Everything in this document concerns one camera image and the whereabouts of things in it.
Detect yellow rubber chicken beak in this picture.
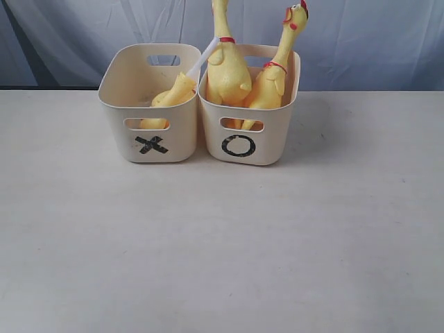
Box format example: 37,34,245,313
244,1,309,110

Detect headless yellow rubber chicken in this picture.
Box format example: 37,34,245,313
139,89,196,130

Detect cream bin marked O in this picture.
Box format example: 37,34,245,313
198,51,300,166

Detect cream bin marked X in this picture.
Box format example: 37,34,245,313
98,43,201,163

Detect blue-grey backdrop curtain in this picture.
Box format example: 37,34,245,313
1,1,443,91

